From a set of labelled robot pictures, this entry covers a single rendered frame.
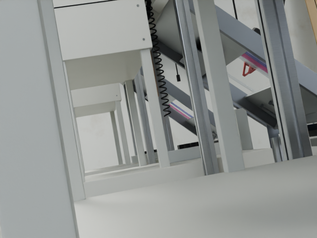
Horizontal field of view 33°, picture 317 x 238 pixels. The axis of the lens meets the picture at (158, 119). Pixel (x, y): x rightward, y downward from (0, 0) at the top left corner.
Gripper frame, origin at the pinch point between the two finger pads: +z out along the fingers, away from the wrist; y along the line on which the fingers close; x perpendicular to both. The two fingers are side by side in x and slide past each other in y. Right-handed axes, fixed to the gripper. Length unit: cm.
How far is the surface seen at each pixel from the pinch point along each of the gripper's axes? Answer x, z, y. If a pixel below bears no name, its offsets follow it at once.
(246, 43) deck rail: -20, 19, 87
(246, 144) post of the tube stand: 20.4, 28.2, -7.8
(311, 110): 19, 16, 58
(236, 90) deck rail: -3.0, 15.5, 19.2
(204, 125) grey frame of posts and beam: -17, 50, 90
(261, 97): 4.8, 16.2, 35.4
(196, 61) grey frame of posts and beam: -31, 35, 91
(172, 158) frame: -15, 61, 53
